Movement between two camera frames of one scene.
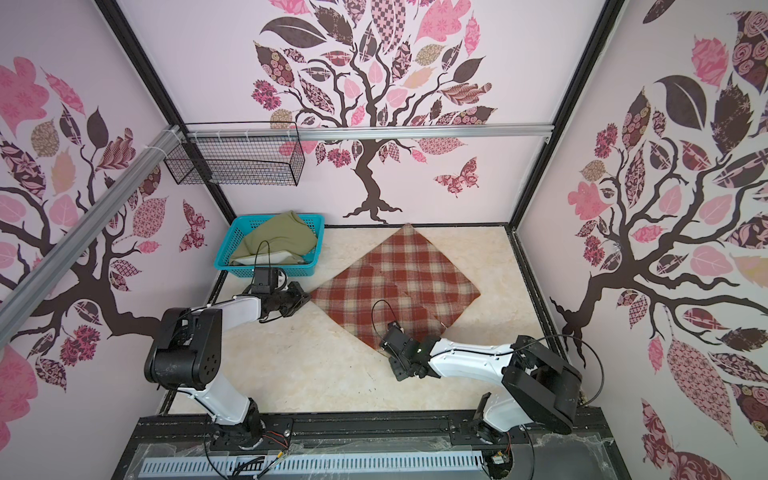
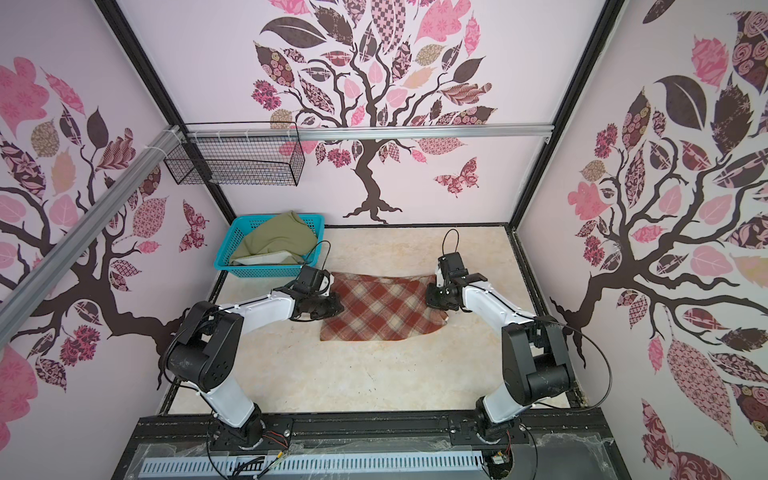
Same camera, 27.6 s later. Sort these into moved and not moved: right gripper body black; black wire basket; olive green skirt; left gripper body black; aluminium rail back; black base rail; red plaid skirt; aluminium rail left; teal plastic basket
Moved: right gripper body black; left gripper body black; red plaid skirt
Not moved: black base rail; black wire basket; olive green skirt; teal plastic basket; aluminium rail back; aluminium rail left
